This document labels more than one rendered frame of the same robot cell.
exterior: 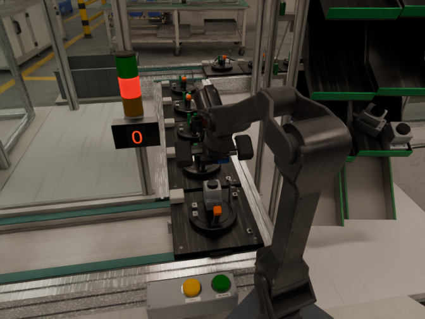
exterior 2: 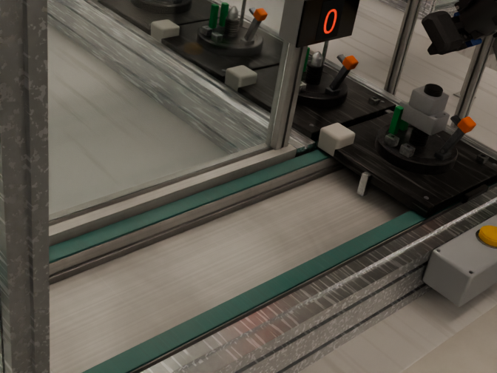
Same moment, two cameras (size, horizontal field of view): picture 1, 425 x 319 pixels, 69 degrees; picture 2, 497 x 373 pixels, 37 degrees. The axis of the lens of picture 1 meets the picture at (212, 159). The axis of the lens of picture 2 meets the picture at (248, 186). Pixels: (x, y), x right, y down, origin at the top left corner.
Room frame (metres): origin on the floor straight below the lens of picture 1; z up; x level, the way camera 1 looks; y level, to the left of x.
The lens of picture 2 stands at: (-0.06, 0.90, 1.57)
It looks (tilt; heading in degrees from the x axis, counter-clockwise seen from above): 33 degrees down; 322
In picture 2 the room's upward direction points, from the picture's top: 10 degrees clockwise
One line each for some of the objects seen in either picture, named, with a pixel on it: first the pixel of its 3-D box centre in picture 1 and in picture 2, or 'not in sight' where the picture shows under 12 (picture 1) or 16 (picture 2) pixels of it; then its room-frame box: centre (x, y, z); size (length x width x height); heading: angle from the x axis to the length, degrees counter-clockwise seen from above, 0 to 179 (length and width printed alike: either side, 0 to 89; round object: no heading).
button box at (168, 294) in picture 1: (191, 295); (485, 254); (0.43, 0.05, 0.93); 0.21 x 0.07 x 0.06; 99
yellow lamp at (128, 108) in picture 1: (132, 104); not in sight; (0.74, 0.21, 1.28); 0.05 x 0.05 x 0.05
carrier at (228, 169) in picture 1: (200, 156); (314, 70); (0.91, 0.04, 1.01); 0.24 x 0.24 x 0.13; 9
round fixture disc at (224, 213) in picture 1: (212, 214); (416, 147); (0.66, 0.00, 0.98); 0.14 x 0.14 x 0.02
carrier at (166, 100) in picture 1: (187, 100); not in sight; (1.39, 0.12, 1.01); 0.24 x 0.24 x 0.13; 9
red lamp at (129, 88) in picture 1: (129, 85); not in sight; (0.74, 0.21, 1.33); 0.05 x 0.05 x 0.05
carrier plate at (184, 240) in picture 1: (212, 218); (413, 157); (0.66, 0.00, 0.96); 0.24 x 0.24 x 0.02; 9
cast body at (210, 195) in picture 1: (212, 190); (423, 103); (0.67, 0.00, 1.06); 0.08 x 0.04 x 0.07; 9
